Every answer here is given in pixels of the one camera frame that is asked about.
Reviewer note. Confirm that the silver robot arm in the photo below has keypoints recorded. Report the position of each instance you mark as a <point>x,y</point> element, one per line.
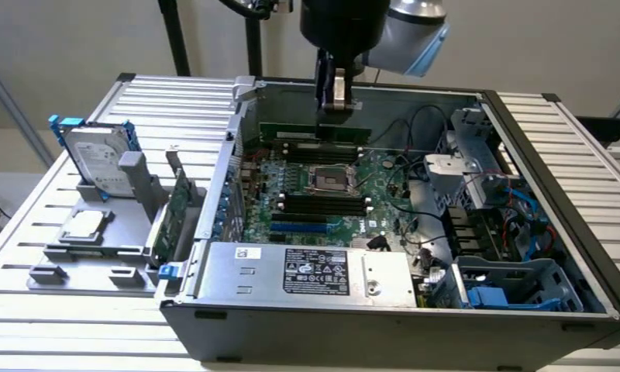
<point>416,35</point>

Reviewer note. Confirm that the hard disk with blue rails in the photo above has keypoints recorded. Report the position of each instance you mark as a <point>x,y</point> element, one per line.
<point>100,159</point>

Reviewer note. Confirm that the open black PC case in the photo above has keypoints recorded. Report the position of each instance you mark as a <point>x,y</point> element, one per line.
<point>340,333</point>

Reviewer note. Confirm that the grey metal disk bay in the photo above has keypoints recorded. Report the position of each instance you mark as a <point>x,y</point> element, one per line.
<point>516,283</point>

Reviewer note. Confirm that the light green RAM stick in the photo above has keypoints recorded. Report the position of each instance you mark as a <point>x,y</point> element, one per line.
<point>286,131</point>

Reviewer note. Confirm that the black stand pole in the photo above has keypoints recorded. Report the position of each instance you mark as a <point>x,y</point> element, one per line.
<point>174,38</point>
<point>253,46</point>

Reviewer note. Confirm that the blue expansion slot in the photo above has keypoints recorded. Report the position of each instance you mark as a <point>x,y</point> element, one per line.
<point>298,228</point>

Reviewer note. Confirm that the green graphics card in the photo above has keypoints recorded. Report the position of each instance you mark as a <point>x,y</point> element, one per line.
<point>172,217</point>

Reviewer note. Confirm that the black expansion slot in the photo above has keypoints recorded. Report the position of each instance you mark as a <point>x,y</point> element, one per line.
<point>298,218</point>

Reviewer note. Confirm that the silver CPU chip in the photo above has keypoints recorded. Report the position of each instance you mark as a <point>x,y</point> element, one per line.
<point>85,224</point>

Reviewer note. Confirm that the silver power supply unit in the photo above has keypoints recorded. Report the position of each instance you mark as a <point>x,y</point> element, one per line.
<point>298,275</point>

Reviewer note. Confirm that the perforated metal drive cage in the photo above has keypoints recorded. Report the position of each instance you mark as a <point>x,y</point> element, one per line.
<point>469,131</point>

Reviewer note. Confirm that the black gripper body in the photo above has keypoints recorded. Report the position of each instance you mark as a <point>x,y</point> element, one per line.
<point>340,23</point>

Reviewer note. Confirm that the dark green RAM stick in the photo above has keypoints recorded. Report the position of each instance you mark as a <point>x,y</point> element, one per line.
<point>345,133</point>

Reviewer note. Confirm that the CPU socket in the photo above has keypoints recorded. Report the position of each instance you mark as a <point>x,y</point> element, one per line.
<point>332,178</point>

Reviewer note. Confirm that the black bracket on frame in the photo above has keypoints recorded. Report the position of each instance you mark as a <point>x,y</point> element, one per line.
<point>604,129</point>

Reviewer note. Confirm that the green motherboard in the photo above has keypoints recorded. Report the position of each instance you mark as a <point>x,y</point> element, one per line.
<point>381,193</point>

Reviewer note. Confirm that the blue case latch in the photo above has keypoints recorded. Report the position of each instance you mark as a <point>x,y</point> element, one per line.
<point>168,271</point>

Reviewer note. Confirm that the grey parts rack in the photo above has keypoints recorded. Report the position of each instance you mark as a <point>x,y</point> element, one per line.
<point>133,221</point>

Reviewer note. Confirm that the black RAM slot bank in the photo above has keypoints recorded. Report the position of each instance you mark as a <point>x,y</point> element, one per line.
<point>322,153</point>
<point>322,203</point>

